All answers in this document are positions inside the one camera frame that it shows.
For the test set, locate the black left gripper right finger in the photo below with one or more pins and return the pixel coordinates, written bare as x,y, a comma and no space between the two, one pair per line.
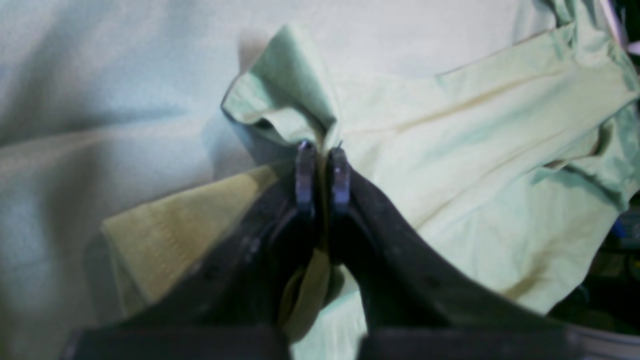
417,305

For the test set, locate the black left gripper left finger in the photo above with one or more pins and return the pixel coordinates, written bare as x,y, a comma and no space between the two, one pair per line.
226,306

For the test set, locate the light green table cloth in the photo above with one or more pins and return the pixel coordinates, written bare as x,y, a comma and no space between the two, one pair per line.
107,105

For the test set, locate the light green T-shirt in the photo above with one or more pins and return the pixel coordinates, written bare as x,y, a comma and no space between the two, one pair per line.
513,168

